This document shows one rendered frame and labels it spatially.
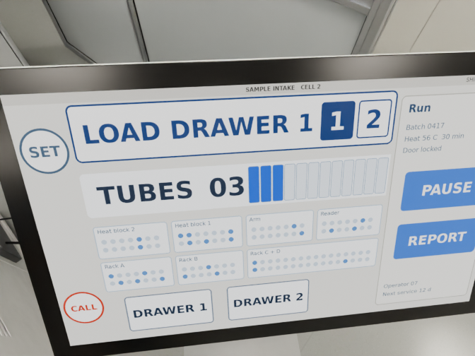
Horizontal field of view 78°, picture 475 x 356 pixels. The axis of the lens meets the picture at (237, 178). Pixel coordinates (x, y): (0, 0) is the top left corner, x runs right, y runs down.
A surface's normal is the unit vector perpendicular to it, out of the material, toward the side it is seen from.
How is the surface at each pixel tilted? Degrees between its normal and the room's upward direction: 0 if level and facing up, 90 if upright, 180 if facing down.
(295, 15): 90
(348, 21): 90
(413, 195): 50
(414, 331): 0
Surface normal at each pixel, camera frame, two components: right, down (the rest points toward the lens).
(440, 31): -0.65, 0.63
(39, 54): 0.04, -0.53
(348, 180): 0.10, 0.31
